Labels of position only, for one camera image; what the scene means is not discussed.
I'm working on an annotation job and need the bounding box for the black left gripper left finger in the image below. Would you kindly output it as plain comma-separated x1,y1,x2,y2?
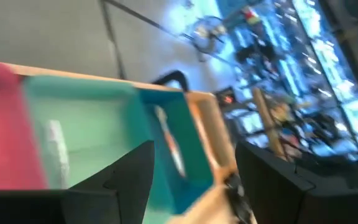
0,141,156,224

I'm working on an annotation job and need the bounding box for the pink plastic bin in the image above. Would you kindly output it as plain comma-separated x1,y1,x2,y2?
0,60,48,190

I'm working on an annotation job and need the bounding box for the black cable loop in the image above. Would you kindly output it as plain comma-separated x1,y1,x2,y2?
152,70,190,93

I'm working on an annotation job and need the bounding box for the teal plastic bin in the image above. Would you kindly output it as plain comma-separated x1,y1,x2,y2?
22,74,155,224

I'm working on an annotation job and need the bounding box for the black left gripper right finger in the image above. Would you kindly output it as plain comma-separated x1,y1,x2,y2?
234,141,358,224

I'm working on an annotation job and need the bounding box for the blue plastic bin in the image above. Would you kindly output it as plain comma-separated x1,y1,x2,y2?
134,88,214,216

